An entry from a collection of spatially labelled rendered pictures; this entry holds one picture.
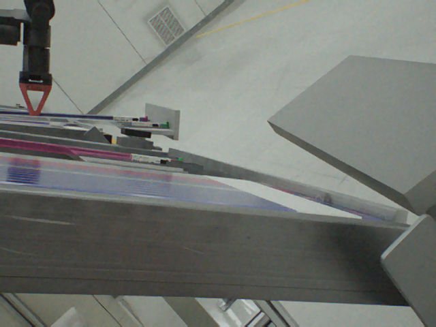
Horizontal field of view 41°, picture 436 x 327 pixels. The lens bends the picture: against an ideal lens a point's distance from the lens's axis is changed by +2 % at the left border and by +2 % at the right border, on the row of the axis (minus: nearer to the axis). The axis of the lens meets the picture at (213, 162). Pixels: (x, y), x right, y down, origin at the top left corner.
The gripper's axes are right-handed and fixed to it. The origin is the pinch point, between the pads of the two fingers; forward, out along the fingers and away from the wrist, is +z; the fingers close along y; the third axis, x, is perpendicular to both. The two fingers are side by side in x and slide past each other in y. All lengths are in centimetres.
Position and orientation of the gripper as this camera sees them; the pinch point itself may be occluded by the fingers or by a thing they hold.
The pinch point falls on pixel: (34, 114)
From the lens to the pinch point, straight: 134.9
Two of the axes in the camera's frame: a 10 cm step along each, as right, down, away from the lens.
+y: 2.9, 1.4, -9.5
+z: -0.8, 9.9, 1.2
